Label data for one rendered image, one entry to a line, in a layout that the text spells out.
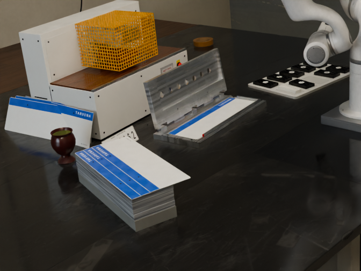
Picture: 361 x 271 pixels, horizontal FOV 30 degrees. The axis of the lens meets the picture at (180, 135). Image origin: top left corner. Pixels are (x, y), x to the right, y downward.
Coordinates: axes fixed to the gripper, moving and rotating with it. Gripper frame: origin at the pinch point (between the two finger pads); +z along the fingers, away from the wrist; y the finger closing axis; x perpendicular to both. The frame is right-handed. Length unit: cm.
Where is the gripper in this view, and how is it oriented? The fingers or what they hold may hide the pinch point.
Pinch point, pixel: (324, 31)
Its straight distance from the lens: 257.3
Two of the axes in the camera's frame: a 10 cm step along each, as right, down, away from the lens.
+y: 2.4, -8.6, -4.5
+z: 2.8, -3.8, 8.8
